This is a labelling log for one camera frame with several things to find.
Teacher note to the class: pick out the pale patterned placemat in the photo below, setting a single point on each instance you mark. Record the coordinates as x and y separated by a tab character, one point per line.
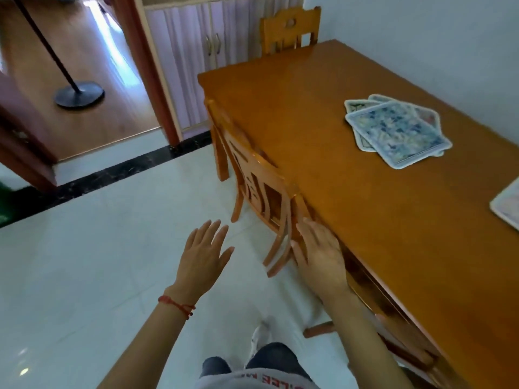
509	208
427	115
359	143

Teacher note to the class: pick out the white shirt with red print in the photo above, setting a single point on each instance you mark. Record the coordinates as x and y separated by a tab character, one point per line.
251	380

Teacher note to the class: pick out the red-brown door frame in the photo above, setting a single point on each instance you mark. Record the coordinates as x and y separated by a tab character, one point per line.
142	64

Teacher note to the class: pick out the person's right thumb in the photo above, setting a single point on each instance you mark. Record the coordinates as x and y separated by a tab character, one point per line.
298	255

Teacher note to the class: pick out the white cabinet with curtained doors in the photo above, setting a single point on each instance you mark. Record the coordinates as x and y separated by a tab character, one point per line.
182	56

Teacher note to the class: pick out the blue jeans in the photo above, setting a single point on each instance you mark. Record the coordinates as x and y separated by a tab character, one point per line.
273	356

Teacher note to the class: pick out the person's left forearm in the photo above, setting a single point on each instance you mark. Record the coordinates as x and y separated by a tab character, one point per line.
150	344

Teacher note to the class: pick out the black floor stand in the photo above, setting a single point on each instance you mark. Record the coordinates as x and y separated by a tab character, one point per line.
79	95

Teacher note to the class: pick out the person's left middle finger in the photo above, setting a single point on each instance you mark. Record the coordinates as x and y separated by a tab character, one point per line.
211	232

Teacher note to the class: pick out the person's right forearm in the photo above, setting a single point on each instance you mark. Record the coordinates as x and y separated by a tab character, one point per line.
365	344

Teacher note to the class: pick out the person's right hand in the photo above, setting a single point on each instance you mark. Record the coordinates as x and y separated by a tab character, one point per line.
324	267

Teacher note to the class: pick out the green object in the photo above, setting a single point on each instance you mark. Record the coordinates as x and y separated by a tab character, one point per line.
5	204

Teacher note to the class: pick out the person's left thumb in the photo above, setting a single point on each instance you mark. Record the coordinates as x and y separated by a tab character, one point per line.
227	258

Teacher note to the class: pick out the orange wooden dining table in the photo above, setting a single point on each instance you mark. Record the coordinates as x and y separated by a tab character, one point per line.
324	178

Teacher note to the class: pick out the person's left little finger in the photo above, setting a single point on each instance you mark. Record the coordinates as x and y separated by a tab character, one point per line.
190	239

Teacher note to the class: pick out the white shoe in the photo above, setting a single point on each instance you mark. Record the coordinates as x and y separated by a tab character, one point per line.
261	336

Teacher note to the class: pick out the red-brown wooden door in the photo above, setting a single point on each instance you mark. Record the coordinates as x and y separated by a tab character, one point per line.
24	133

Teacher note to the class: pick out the blue patterned placemat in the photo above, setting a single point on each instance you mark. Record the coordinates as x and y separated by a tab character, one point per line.
397	133

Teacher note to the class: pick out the wooden chair with slatted back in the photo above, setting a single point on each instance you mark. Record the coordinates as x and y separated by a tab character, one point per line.
251	166

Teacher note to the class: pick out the wooden chair with cutout back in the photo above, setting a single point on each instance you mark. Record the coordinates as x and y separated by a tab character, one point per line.
284	26

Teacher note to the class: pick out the person's left hand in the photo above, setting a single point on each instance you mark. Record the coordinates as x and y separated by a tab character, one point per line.
198	265

